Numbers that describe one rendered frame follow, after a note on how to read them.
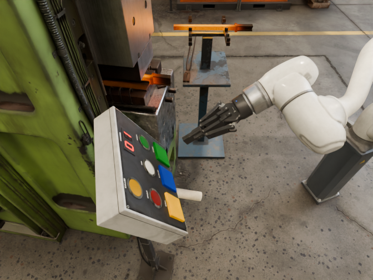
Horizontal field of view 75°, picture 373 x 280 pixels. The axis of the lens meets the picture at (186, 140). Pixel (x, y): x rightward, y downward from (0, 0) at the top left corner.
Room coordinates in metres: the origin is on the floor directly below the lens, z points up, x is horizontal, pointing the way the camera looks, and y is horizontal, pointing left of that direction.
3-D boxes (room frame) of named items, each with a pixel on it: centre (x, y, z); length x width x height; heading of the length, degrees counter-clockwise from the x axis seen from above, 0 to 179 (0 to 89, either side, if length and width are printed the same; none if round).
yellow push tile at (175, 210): (0.32, 0.04, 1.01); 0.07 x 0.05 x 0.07; 15
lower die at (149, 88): (0.98, 0.38, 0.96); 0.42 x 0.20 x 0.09; 80
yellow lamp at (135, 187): (0.29, 0.12, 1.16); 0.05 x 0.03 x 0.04; 170
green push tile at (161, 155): (0.51, 0.09, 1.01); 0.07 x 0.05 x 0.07; 15
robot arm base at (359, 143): (0.96, -1.03, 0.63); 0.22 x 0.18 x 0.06; 21
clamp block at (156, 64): (1.13, 0.20, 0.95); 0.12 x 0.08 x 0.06; 80
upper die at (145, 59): (0.98, 0.38, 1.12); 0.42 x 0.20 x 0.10; 80
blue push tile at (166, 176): (0.41, 0.06, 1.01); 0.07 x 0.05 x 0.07; 15
